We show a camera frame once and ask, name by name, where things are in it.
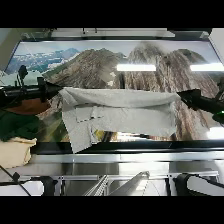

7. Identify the beige garment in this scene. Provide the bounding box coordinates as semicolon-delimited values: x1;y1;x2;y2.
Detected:
0;136;38;170

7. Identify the silver frame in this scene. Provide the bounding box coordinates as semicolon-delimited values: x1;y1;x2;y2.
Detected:
0;150;224;197

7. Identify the grey shirt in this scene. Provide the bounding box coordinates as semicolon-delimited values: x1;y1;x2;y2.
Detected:
58;86;183;155

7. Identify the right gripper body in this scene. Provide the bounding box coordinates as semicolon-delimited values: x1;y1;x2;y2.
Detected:
187;88;204;110

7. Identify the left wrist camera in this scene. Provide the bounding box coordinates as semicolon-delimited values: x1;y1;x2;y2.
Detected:
16;64;30;88

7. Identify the black cable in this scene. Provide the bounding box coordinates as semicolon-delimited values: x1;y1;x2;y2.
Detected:
0;164;33;197

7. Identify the brown garment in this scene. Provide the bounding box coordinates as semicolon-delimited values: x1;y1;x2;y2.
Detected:
5;97;52;116

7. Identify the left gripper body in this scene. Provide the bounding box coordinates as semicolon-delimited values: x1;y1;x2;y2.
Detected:
36;76;55;103

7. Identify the dark green garment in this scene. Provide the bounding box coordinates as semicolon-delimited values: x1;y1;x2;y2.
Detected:
0;109;45;143

